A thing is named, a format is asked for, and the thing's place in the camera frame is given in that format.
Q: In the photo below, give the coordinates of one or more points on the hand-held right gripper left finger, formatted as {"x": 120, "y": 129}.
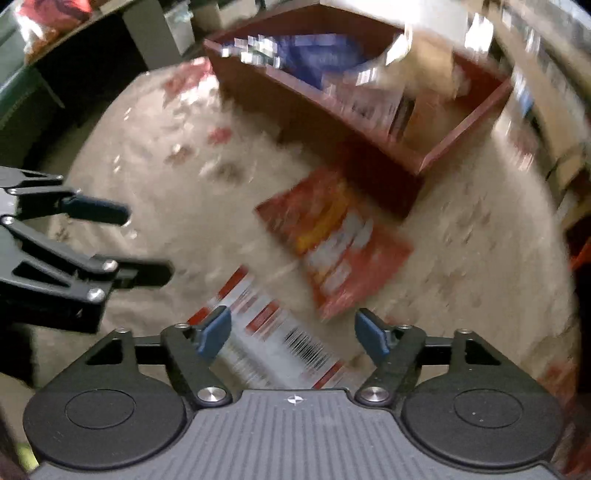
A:
{"x": 214, "y": 330}

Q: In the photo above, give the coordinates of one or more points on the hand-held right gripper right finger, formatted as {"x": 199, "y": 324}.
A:
{"x": 371, "y": 334}

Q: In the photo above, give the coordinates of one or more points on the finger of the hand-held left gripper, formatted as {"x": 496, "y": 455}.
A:
{"x": 143, "y": 274}
{"x": 97, "y": 208}

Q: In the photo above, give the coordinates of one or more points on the white red barcode packet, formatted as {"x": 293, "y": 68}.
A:
{"x": 277, "y": 332}

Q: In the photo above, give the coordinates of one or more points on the red cardboard box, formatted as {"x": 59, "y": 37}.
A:
{"x": 323, "y": 138}

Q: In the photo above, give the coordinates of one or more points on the grey noodle snack packet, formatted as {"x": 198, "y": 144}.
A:
{"x": 369, "y": 104}

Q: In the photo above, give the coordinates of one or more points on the dark blue biscuit packet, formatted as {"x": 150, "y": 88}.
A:
{"x": 314, "y": 55}

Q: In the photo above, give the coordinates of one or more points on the tan snack packet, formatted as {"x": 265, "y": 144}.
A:
{"x": 429, "y": 60}

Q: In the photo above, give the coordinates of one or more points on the floral beige tablecloth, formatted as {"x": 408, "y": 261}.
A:
{"x": 161, "y": 161}

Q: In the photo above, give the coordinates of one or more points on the red snack packet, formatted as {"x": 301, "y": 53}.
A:
{"x": 332, "y": 230}

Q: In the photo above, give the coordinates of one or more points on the dark desk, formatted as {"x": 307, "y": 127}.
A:
{"x": 83, "y": 69}

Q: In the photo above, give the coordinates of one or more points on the red bags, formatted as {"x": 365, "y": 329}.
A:
{"x": 51, "y": 16}

